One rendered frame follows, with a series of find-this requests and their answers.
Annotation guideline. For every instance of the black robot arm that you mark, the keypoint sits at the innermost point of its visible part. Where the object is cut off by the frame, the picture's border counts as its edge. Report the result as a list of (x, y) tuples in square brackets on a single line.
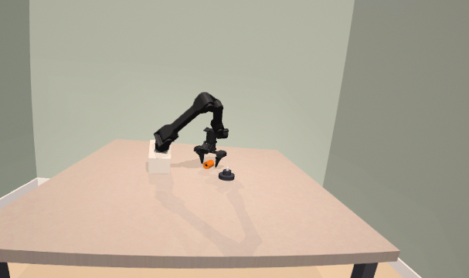
[(203, 103)]

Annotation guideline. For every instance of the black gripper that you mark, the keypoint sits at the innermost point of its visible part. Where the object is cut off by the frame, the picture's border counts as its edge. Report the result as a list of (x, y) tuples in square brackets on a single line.
[(219, 154)]

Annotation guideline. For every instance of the black round pedestal with silver shaft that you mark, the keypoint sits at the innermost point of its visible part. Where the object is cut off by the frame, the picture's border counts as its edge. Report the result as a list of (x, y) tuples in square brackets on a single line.
[(226, 175)]

